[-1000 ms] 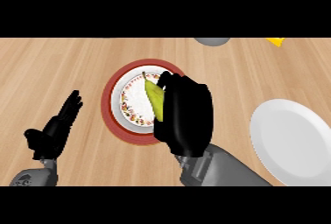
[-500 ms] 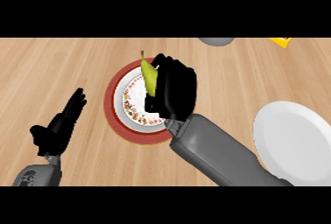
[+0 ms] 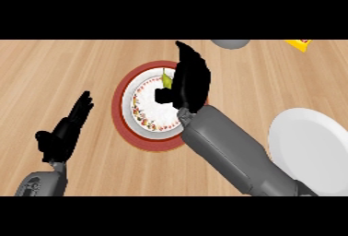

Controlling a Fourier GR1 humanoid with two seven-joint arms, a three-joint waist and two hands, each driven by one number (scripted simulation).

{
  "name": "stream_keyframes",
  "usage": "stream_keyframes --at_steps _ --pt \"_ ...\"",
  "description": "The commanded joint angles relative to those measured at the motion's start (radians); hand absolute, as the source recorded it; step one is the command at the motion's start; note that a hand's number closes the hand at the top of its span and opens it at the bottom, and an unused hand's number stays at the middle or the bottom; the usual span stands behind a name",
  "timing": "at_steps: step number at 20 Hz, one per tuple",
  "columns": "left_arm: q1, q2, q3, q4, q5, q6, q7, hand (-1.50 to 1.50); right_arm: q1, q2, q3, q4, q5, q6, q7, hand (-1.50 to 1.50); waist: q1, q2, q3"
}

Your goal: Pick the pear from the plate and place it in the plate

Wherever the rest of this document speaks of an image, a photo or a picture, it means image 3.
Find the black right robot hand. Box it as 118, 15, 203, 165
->
153, 40, 212, 114

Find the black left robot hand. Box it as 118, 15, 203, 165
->
34, 90, 96, 164

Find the green pear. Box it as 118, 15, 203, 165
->
161, 67, 175, 90

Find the red-rimmed patterned plate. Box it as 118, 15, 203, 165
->
110, 60, 211, 153

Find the plain white plate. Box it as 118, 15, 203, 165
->
268, 107, 348, 197

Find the grey round object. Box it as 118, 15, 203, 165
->
209, 40, 252, 51

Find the yellow packet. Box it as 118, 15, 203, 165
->
284, 40, 312, 53

